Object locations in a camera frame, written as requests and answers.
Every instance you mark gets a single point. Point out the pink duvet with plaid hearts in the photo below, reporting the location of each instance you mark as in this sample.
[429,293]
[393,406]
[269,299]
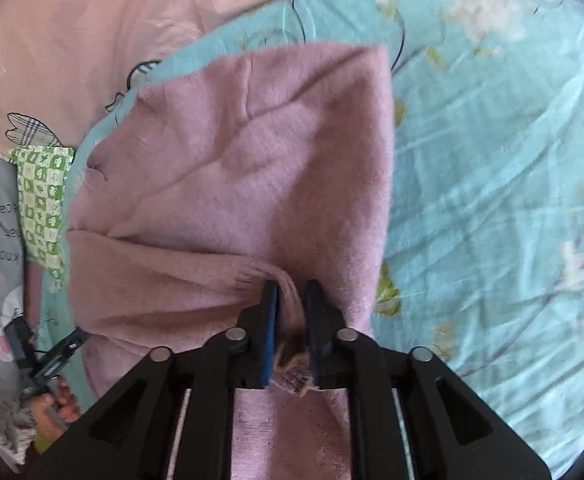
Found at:
[96,25]

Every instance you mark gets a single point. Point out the teal floral bedsheet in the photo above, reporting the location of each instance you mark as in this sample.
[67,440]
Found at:
[472,160]

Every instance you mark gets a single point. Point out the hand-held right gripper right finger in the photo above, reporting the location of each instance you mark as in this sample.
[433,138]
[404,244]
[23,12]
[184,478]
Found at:
[314,332]

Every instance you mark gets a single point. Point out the green checkered pillow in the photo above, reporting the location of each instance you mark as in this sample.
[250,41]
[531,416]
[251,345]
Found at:
[41,195]

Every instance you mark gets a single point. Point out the pink knit sweater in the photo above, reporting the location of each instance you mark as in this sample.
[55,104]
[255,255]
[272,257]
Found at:
[231,160]

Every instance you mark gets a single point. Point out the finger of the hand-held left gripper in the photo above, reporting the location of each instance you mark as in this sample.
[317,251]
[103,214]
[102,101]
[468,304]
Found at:
[61,350]

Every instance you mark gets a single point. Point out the person's left hand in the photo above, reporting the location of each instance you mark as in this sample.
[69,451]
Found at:
[46,406]

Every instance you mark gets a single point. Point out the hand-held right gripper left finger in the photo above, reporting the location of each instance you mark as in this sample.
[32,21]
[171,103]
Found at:
[270,332]

